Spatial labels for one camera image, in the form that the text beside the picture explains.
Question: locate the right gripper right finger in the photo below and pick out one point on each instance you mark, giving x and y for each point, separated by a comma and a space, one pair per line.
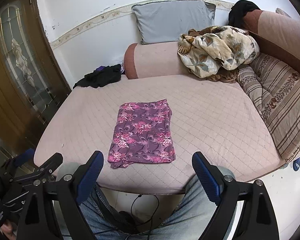
257, 219

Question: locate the cream floral blanket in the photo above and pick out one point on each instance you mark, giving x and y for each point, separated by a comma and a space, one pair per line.
217, 51

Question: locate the person's legs in jeans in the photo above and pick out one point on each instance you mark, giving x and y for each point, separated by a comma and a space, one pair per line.
187, 221

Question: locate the brown striped quilt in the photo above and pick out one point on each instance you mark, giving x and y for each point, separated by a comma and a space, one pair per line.
274, 88

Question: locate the black garment on armrest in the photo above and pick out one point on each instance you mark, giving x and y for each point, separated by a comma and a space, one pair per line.
244, 14

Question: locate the black clothes pile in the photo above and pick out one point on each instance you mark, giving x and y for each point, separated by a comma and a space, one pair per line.
100, 77

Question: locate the wooden glass door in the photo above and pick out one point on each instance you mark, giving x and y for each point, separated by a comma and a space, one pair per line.
32, 86

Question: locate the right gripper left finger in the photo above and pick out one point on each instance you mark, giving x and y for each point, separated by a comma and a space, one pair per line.
38, 219

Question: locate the person's left hand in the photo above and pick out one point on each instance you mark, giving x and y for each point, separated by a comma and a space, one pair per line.
7, 230

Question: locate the grey pillow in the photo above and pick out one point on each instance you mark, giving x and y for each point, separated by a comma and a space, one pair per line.
166, 21

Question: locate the blue slipper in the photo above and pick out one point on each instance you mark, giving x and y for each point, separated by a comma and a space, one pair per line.
296, 164

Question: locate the purple pink floral garment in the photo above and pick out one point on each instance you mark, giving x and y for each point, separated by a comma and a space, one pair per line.
142, 135

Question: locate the pink side bolster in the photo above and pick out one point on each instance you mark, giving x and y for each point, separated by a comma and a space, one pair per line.
277, 35

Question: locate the pink bolster with red end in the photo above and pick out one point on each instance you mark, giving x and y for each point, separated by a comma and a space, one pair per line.
151, 60

